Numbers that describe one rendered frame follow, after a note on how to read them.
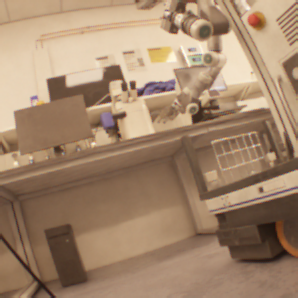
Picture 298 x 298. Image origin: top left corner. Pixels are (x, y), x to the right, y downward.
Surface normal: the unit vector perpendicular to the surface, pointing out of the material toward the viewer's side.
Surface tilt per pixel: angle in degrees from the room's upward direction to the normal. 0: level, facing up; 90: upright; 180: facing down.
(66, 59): 90
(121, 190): 90
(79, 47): 90
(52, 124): 86
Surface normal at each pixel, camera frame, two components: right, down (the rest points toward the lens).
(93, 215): 0.25, -0.26
